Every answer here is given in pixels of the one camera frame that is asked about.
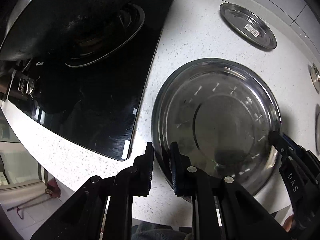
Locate large steel plate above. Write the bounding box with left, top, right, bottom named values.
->
left=151, top=58, right=281, bottom=195

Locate person hand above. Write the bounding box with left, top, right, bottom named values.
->
left=283, top=215, right=294, bottom=232

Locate small steel plate with label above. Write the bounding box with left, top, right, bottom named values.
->
left=219, top=3, right=277, bottom=50

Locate black glass cooktop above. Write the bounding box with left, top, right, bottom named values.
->
left=9, top=0, right=174, bottom=161

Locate black wok pan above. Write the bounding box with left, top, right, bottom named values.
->
left=1, top=0, right=117, bottom=61

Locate red floor tool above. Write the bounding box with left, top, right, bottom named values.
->
left=6, top=178, right=61, bottom=220

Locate steel bowl medium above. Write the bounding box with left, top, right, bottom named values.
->
left=310, top=63, right=320, bottom=92

